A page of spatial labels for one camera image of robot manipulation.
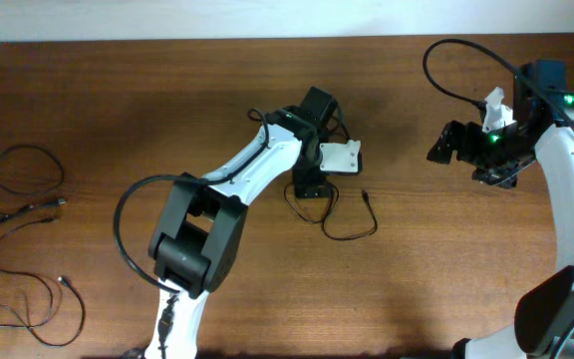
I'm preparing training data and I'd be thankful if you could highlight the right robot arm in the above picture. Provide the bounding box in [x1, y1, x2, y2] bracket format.
[428, 60, 574, 358]

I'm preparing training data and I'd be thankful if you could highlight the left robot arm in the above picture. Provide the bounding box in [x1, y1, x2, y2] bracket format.
[141, 87, 361, 358]

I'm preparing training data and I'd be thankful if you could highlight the black usb cable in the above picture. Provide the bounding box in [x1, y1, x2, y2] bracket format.
[283, 179, 379, 242]

